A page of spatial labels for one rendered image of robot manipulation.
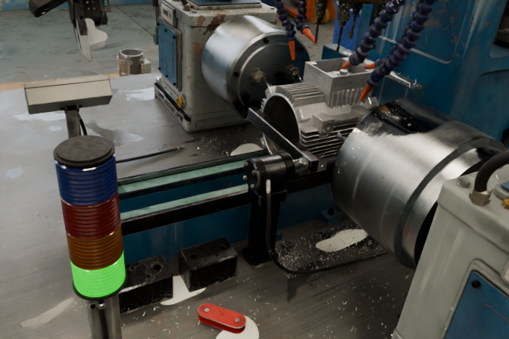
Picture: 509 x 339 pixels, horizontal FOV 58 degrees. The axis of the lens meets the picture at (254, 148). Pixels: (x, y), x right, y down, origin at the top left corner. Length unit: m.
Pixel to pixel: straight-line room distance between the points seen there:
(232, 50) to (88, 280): 0.73
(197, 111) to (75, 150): 0.92
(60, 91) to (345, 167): 0.61
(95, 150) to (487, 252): 0.46
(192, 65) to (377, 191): 0.76
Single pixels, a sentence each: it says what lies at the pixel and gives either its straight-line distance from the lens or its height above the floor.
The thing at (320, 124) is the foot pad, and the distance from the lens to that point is 0.93.
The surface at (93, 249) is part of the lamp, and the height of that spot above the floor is 1.11.
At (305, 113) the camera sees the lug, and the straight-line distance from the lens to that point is 0.92.
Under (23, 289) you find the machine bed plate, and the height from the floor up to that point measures 0.80.
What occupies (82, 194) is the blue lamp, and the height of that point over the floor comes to 1.18.
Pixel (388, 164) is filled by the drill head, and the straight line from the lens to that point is 0.74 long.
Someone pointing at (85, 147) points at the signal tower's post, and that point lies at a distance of 0.50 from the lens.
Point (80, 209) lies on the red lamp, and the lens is 0.51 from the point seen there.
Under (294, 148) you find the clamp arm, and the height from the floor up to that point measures 1.03.
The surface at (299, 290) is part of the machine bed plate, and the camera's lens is 0.93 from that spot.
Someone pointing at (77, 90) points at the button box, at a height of 1.06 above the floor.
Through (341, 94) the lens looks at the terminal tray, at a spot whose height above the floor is 1.10.
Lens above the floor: 1.46
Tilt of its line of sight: 29 degrees down
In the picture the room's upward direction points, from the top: 5 degrees clockwise
